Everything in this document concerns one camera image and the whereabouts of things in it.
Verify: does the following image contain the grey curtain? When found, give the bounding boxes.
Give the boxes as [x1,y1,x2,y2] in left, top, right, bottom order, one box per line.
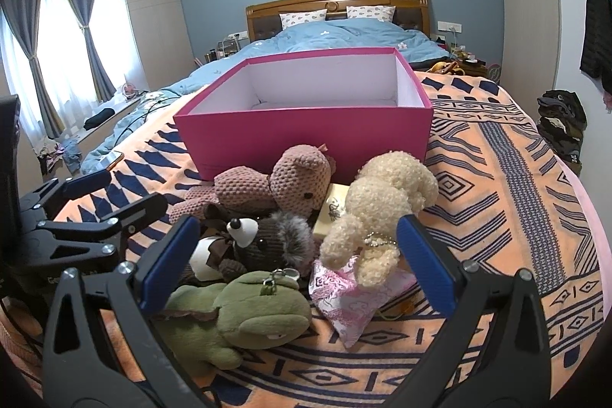
[0,0,65,138]
[62,0,116,103]

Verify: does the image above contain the black puffer jacket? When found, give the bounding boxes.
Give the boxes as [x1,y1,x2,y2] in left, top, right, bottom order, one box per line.
[580,0,612,79]

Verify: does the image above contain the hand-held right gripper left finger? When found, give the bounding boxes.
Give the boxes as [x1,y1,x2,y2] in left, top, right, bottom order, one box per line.
[42,214,216,408]

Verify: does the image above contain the smartphone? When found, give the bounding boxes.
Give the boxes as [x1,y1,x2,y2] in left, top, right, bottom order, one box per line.
[98,151,125,172]

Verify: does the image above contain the black cable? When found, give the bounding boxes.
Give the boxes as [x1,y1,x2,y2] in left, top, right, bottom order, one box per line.
[115,95,182,136]

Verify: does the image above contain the pink cardboard box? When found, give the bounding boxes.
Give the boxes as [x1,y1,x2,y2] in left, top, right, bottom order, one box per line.
[173,47,435,184]

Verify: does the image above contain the orange patterned blanket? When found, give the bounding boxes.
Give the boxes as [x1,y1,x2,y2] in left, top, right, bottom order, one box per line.
[0,71,603,408]

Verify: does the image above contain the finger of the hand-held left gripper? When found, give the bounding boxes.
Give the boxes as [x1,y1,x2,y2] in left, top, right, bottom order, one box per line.
[36,192,169,256]
[19,170,113,218]

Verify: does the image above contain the blue flowered duvet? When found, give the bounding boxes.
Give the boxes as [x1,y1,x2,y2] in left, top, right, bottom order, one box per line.
[81,17,452,174]

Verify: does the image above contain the clear cosmetic organizer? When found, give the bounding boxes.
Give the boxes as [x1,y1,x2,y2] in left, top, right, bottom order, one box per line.
[205,33,249,65]

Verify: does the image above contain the pink knitted teddy bear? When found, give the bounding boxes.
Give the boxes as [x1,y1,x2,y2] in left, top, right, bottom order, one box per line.
[182,144,335,222]

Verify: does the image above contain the white patterned pillow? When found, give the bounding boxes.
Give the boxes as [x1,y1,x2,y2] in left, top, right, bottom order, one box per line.
[280,10,328,31]
[345,5,397,23]

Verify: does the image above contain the green dinosaur plush keychain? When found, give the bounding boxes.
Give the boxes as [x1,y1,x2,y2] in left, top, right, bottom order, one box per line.
[158,269,314,371]

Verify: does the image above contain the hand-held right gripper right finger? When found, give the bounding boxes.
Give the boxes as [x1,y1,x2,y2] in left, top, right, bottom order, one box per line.
[396,213,553,408]

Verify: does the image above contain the colourful clothes heap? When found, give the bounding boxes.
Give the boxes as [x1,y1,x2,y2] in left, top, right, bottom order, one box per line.
[36,138,84,174]

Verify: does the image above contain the small cream gift box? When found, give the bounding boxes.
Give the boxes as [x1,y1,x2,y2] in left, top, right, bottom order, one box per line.
[313,183,352,239]

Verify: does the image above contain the cream teddy bear pink dress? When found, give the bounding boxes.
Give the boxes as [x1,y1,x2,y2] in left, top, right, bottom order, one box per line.
[308,151,439,346]

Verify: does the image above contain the black folded garment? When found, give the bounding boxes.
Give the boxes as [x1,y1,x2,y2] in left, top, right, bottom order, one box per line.
[85,108,116,132]

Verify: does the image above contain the pile of dark clothes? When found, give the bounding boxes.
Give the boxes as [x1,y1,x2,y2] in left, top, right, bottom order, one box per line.
[536,89,588,165]

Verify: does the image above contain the brown and white plush toy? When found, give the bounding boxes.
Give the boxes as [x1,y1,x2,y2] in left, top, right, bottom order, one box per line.
[191,212,319,282]

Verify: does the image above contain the cluttered bedside table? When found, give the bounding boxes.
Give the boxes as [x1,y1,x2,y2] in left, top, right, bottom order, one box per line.
[447,40,503,81]

